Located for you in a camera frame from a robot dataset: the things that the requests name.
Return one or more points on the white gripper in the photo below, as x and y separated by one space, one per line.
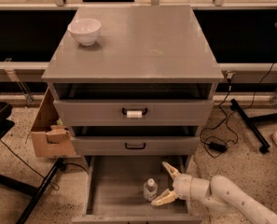
183 186

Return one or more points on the clear plastic bottle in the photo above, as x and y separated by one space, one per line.
150 189

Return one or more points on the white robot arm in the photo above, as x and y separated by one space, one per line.
218 194

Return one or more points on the grey open bottom drawer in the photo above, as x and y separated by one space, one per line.
115 192

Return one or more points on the grey middle drawer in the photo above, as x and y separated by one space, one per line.
134 146

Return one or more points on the grey drawer cabinet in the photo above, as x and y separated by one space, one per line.
143 53

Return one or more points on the grey top drawer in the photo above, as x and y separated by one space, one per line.
113 112

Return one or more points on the black floor stand bar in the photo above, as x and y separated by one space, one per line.
264 144

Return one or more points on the brown cardboard box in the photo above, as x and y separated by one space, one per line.
49 137

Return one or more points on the white ceramic bowl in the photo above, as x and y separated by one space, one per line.
85 31

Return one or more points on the black stand left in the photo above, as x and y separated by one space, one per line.
18 161

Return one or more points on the white tape on handle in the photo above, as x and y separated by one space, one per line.
134 114

